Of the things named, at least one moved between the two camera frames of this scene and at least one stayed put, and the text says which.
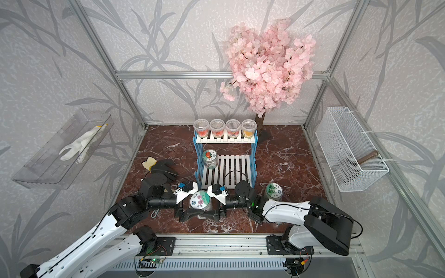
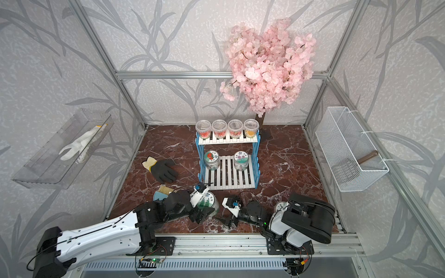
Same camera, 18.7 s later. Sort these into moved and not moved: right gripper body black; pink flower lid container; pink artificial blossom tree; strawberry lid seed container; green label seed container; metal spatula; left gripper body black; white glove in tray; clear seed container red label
Moved: left gripper body black; green label seed container; pink flower lid container; right gripper body black
Not moved: strawberry lid seed container; pink artificial blossom tree; clear seed container red label; metal spatula; white glove in tray
